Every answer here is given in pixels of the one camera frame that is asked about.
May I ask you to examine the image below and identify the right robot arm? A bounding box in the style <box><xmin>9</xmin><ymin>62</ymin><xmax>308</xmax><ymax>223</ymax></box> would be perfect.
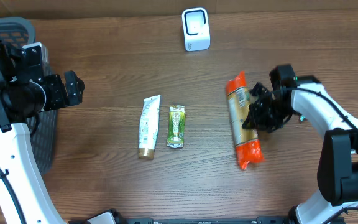
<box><xmin>242</xmin><ymin>64</ymin><xmax>358</xmax><ymax>224</ymax></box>

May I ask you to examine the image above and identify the orange noodle package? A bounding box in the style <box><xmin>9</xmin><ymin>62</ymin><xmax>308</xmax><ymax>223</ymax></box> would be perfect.
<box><xmin>226</xmin><ymin>71</ymin><xmax>264</xmax><ymax>170</ymax></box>

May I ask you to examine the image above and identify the green snack pouch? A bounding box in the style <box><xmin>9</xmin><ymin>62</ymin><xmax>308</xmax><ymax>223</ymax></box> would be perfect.
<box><xmin>167</xmin><ymin>105</ymin><xmax>186</xmax><ymax>149</ymax></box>

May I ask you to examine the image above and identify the white cream tube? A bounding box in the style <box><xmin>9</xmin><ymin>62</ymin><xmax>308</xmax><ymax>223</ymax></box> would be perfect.
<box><xmin>139</xmin><ymin>95</ymin><xmax>161</xmax><ymax>159</ymax></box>

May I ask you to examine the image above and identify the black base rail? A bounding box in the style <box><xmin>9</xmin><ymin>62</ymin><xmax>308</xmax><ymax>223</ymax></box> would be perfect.
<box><xmin>68</xmin><ymin>208</ymin><xmax>345</xmax><ymax>224</ymax></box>

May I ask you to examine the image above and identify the white barcode scanner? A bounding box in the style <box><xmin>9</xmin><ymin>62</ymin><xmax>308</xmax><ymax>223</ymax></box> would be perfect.
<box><xmin>181</xmin><ymin>7</ymin><xmax>211</xmax><ymax>52</ymax></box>

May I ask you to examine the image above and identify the dark grey plastic basket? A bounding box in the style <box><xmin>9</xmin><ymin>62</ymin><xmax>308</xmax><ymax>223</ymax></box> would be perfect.
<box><xmin>0</xmin><ymin>17</ymin><xmax>58</xmax><ymax>175</ymax></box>

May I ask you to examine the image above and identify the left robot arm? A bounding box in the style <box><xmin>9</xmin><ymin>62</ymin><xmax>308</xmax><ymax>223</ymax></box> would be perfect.
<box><xmin>0</xmin><ymin>41</ymin><xmax>85</xmax><ymax>223</ymax></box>

